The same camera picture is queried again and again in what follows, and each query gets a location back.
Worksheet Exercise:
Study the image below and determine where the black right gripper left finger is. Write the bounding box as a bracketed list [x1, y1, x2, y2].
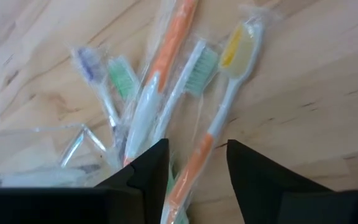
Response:
[0, 138, 170, 224]

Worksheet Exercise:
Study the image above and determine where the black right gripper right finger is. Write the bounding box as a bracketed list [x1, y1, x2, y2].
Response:
[227, 139, 358, 224]

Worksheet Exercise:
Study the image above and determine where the green-bristle toothbrush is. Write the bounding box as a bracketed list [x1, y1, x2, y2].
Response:
[108, 55, 142, 162]
[150, 39, 220, 146]

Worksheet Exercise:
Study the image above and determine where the yellow-bristle orange-handle toothbrush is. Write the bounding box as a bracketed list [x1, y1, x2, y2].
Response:
[160, 18, 264, 224]

